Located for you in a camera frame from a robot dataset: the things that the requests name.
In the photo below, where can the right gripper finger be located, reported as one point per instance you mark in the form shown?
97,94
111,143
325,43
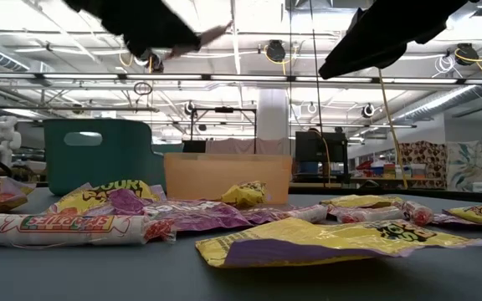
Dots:
362,46
391,58

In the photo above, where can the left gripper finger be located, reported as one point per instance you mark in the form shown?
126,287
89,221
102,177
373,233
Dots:
161,44
170,29

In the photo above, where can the long ceiling light bar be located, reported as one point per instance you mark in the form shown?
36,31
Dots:
98,77

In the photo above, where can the brown patterned cloth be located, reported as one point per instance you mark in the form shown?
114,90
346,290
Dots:
423,156

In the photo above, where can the small black monitor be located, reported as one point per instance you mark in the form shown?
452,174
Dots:
194,146

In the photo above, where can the large black monitor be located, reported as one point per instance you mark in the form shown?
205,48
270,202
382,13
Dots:
320,146

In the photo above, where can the white square pillar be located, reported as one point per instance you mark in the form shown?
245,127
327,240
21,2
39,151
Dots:
272,121

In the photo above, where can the green plastic bin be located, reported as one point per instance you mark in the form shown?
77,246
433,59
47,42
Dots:
119,163

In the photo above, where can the floral patterned cloth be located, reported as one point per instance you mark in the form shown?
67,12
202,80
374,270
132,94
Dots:
471,163

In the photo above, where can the pink hanging cloth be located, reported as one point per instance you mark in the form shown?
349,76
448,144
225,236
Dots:
245,146

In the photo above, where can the orange plastic bin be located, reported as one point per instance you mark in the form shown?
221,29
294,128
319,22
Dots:
207,175

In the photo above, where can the black rack frame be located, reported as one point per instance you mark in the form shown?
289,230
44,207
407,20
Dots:
224,109

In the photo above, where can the black table frame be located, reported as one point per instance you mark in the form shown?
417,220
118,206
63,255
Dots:
433,195

